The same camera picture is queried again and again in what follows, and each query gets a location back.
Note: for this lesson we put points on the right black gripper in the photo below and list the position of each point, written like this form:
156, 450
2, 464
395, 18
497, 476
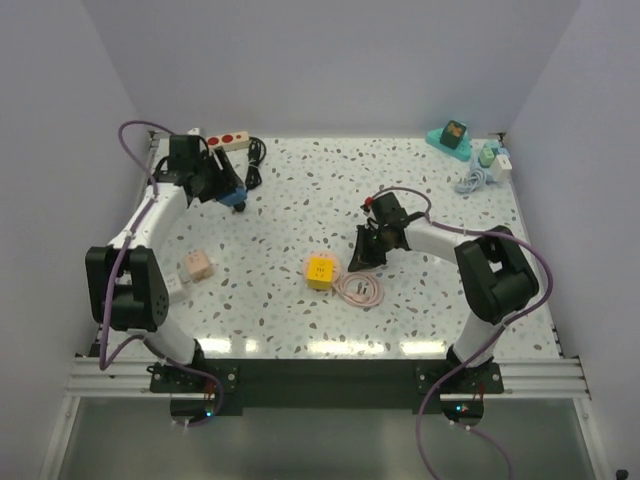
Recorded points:
362, 258

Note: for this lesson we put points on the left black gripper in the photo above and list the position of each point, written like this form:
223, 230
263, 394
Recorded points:
225, 177

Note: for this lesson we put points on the blue cube socket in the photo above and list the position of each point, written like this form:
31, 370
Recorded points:
235, 199

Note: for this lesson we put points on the beige power strip red sockets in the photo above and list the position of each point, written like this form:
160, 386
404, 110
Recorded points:
230, 141

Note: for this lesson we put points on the yellow cube socket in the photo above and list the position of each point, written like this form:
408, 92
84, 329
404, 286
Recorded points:
320, 273

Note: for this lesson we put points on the beige cube plug adapter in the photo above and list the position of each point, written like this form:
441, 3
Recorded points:
198, 266

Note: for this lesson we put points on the white cube plug adapter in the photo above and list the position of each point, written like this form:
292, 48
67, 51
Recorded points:
177, 289

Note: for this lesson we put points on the green small charger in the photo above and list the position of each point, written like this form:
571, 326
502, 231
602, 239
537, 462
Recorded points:
487, 156

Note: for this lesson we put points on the white charger block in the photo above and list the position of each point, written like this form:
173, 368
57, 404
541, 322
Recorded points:
500, 168

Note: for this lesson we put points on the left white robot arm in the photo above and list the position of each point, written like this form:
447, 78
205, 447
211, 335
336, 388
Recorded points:
127, 290

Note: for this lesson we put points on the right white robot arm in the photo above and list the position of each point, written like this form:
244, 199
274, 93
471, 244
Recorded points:
497, 279

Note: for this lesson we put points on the teal power strip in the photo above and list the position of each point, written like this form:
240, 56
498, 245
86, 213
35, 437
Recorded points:
458, 147

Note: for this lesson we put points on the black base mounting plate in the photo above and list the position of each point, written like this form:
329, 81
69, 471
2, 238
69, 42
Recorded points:
228, 387

